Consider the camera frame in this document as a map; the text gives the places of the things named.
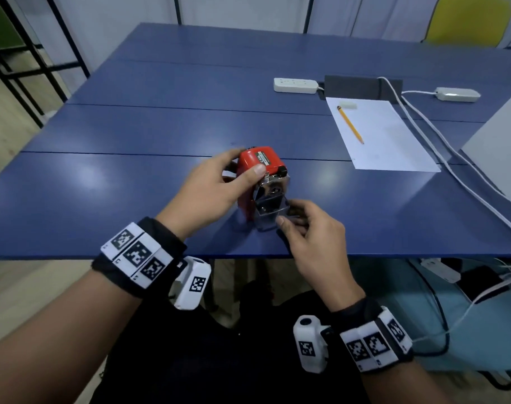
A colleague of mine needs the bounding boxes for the person's left hand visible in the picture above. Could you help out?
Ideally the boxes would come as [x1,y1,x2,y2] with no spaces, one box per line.
[156,147,268,241]

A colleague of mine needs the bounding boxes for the person's right hand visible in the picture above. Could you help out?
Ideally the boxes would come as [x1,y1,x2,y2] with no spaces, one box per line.
[276,199,366,312]

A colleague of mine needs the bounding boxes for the red pencil sharpener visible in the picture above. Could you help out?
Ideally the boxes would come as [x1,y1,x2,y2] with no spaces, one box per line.
[237,146,291,232]

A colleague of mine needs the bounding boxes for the clear sharpener shavings drawer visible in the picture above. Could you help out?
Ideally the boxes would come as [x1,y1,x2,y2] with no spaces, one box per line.
[255,193,300,232]

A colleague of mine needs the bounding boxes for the person's right forearm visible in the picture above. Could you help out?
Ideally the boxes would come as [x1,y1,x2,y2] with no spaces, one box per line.
[360,358,454,404]

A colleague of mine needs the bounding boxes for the person's left forearm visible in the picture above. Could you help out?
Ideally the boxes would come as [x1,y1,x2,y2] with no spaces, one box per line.
[0,268,143,404]

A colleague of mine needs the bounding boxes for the white power strip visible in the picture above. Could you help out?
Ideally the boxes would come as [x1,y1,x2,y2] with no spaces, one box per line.
[273,77,319,95]

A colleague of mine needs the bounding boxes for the yellow pencil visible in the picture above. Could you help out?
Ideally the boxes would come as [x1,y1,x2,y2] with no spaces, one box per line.
[337,105,365,145]

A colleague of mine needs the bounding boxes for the white paper sheet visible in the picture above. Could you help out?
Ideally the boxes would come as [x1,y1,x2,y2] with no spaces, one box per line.
[325,97,442,173]

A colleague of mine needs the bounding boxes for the left wristband with marker tags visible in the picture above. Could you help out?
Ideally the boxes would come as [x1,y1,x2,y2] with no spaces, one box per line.
[91,217,188,299]

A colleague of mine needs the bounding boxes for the wristband with marker tags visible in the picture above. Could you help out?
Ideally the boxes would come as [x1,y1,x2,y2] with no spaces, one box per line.
[91,217,188,299]
[330,296,415,374]

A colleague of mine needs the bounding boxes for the right wristband with marker tags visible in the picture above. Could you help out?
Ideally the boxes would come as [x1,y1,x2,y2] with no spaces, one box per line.
[330,296,415,374]

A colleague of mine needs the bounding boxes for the person's black clothing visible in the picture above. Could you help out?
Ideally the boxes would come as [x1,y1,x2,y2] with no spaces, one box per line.
[89,281,372,404]

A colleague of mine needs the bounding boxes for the white plug block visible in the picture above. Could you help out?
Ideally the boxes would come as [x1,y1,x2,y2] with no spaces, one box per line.
[420,258,461,284]

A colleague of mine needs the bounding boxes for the black flat device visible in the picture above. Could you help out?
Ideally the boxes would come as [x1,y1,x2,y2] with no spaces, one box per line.
[455,265,511,304]

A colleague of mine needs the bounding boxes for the white grey power adapter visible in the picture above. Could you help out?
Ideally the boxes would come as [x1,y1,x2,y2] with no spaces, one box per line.
[434,87,482,103]

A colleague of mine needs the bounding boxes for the light blue chair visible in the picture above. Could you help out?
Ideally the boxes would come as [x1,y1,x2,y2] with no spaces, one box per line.
[351,256,511,377]

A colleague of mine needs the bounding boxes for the white board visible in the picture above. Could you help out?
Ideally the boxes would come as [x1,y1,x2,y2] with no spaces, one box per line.
[461,85,511,212]

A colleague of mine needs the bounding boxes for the black metal rack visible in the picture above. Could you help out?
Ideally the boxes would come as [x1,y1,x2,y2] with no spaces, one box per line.
[0,0,91,129]

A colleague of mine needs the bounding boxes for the yellow chair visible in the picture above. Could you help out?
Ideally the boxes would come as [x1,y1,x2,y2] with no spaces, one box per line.
[421,0,511,49]

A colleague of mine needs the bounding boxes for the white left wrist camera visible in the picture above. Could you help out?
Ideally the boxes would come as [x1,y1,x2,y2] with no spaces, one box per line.
[169,256,212,311]

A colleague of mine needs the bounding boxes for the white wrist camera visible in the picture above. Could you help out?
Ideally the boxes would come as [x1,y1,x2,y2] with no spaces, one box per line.
[293,315,332,374]
[169,256,212,311]

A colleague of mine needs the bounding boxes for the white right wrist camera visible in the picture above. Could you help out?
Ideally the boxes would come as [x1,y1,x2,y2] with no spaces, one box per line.
[293,315,332,374]

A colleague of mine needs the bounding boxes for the dark grey cable flap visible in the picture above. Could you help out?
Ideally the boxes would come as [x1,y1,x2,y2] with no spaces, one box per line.
[323,75,403,105]

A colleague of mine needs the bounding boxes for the black cable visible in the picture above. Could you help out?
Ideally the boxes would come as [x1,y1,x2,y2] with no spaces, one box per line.
[406,260,452,358]

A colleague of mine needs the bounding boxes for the long white cable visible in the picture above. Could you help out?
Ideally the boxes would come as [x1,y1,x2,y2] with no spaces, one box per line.
[376,76,511,241]
[401,95,511,212]

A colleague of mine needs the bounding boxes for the thin white cable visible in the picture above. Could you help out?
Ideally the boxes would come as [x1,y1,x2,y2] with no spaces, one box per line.
[411,260,511,342]

